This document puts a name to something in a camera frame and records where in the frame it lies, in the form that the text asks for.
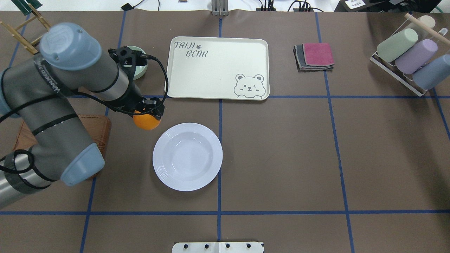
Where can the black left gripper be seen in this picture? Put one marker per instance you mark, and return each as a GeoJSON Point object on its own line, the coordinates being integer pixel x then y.
{"type": "Point", "coordinates": [134, 97]}

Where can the orange fruit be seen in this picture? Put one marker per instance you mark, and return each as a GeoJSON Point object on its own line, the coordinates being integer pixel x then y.
{"type": "Point", "coordinates": [146, 122]}

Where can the white round plate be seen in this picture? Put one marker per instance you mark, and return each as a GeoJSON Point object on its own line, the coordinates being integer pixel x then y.
{"type": "Point", "coordinates": [187, 156]}

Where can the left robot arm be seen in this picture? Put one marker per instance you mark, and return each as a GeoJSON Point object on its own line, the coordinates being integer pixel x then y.
{"type": "Point", "coordinates": [70, 62]}

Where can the cream bear serving tray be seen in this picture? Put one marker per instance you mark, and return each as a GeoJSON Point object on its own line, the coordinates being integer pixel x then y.
{"type": "Point", "coordinates": [218, 68]}

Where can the green bowl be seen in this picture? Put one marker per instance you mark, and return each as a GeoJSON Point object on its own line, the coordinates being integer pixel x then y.
{"type": "Point", "coordinates": [139, 70]}

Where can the brown wooden cutting board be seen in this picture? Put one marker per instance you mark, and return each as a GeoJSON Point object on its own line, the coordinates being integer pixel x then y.
{"type": "Point", "coordinates": [95, 133]}

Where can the wooden dish rack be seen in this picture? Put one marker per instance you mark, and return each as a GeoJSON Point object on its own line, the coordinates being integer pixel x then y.
{"type": "Point", "coordinates": [28, 8]}

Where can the stacked grey and pink cloths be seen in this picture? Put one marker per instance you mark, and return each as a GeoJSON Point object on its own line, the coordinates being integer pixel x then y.
{"type": "Point", "coordinates": [314, 56]}

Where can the green cup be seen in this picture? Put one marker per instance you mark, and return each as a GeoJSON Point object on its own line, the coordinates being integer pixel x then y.
{"type": "Point", "coordinates": [394, 46]}

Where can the purple cup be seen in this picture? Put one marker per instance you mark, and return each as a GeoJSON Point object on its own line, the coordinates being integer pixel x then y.
{"type": "Point", "coordinates": [416, 56]}

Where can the blue cup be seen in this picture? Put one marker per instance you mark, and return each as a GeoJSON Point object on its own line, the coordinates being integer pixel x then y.
{"type": "Point", "coordinates": [433, 73]}

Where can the beige cup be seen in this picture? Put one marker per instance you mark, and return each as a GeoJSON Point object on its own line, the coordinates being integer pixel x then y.
{"type": "Point", "coordinates": [428, 21]}

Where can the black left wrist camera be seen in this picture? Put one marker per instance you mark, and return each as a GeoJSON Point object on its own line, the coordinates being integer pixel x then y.
{"type": "Point", "coordinates": [128, 57]}

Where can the white mounting base plate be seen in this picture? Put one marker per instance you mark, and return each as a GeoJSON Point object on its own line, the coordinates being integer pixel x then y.
{"type": "Point", "coordinates": [219, 247]}

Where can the white wire cup rack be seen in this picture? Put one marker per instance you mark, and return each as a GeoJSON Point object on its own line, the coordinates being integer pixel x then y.
{"type": "Point", "coordinates": [440, 35]}

